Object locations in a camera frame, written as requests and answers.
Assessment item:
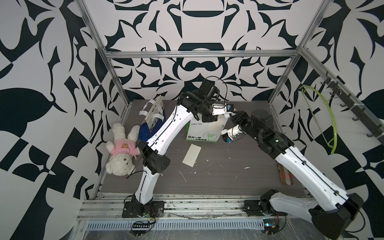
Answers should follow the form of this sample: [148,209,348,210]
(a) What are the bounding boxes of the green white tea bag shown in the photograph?
[187,115,228,143]

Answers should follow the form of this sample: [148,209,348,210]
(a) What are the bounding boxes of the white paper receipt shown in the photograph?
[182,144,202,168]

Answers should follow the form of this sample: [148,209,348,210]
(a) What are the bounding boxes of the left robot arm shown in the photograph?
[132,91,234,212]

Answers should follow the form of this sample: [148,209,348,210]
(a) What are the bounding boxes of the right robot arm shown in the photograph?
[222,110,364,240]

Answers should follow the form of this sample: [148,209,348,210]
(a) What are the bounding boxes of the blue paper bag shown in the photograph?
[139,97,165,142]

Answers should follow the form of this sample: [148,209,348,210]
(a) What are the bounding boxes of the plaid pouch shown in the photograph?
[278,164,294,186]

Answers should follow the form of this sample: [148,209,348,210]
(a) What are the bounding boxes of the white teddy bear pink shirt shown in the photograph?
[106,123,141,177]

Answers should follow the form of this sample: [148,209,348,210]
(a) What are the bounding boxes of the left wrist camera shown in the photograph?
[225,104,235,113]

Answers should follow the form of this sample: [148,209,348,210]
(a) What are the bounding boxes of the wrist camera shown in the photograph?
[221,125,243,143]
[225,104,235,113]

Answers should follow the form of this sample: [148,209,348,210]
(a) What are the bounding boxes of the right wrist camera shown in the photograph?
[221,125,243,143]

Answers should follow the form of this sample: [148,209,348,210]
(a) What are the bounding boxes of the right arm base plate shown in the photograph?
[242,200,288,217]

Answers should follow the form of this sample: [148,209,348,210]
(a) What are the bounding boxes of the green hose loop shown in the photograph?
[299,84,338,155]

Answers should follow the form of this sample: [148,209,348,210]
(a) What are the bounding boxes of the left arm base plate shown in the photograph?
[122,201,165,218]

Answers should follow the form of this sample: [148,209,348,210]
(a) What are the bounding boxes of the black wall hook rail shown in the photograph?
[322,72,384,145]

